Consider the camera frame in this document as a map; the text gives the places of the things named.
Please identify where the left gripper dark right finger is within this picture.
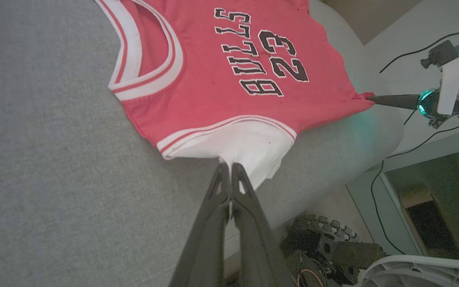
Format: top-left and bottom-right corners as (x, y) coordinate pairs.
(231, 162), (296, 287)

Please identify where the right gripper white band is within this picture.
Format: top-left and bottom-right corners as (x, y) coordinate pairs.
(367, 55), (459, 141)

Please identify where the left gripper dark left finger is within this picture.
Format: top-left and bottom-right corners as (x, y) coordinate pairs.
(168, 163), (231, 287)

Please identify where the red Bulls 23 jersey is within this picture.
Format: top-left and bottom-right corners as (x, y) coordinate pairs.
(94, 0), (375, 191)

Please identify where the white cabinet with glass panel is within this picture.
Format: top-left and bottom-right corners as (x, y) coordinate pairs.
(345, 0), (459, 263)

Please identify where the white slotted plastic rim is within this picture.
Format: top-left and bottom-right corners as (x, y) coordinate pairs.
(356, 254), (459, 287)

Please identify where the grey fabric sofa seat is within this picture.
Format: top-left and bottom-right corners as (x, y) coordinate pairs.
(0, 0), (405, 287)

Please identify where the thin black cable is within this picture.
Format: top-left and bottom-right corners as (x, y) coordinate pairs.
(379, 25), (459, 74)
(370, 124), (459, 256)

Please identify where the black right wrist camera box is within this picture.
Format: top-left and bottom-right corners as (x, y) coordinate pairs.
(420, 39), (459, 69)

